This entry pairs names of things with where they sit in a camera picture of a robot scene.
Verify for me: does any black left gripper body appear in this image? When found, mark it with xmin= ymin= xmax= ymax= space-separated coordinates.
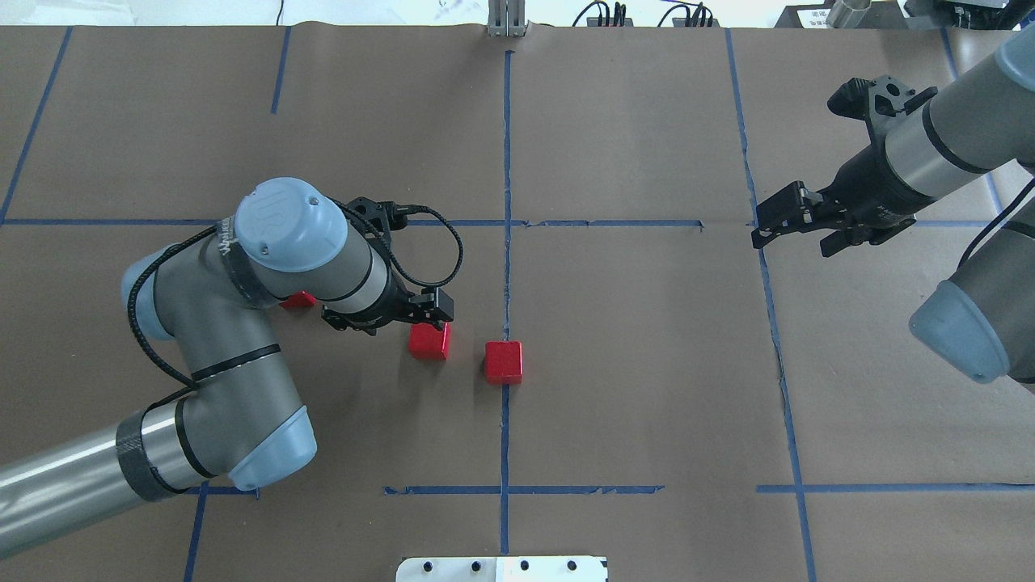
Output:
xmin=321 ymin=198 xmax=421 ymax=334

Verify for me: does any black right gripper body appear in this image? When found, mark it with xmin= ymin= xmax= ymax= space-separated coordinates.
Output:
xmin=820 ymin=76 xmax=938 ymax=246

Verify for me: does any red block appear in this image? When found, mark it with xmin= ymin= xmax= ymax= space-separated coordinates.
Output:
xmin=408 ymin=322 xmax=451 ymax=361
xmin=280 ymin=291 xmax=319 ymax=310

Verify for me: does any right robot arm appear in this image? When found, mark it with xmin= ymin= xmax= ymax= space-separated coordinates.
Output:
xmin=751 ymin=28 xmax=1033 ymax=388

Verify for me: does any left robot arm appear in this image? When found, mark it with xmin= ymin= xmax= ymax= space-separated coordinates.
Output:
xmin=2 ymin=177 xmax=454 ymax=559

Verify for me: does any small metal cup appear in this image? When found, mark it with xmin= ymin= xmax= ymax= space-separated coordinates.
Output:
xmin=826 ymin=0 xmax=873 ymax=29

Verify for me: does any aluminium frame post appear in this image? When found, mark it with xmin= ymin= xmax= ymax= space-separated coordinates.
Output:
xmin=487 ymin=0 xmax=528 ymax=37

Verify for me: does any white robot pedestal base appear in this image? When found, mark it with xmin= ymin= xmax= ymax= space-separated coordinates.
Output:
xmin=395 ymin=555 xmax=610 ymax=581

